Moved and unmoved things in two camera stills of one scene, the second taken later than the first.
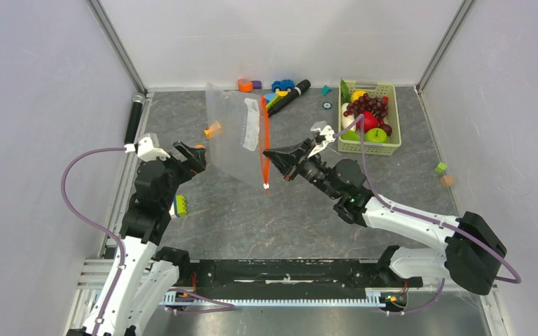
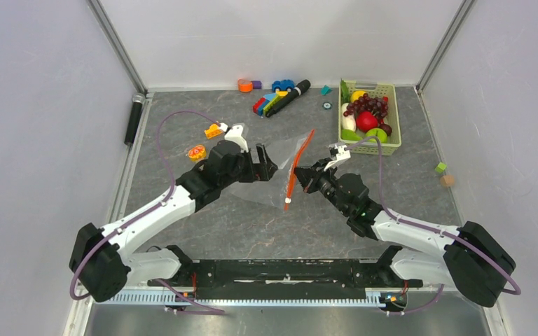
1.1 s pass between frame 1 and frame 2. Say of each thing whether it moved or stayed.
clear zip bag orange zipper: moved
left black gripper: moved
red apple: stayed
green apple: stayed
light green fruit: stayed
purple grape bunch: stayed
